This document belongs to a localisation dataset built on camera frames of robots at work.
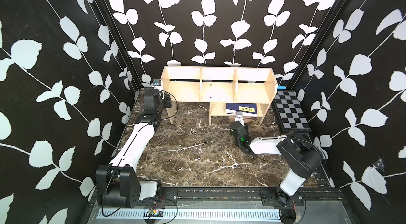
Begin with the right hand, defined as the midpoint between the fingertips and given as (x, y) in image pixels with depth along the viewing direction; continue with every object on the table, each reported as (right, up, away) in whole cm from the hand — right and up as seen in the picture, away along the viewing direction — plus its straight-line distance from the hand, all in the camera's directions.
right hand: (234, 119), depth 94 cm
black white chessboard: (+38, +2, +7) cm, 39 cm away
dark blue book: (+7, +6, -4) cm, 10 cm away
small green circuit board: (-42, -41, -24) cm, 63 cm away
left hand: (-38, +17, -13) cm, 44 cm away
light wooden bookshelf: (-10, +20, -4) cm, 23 cm away
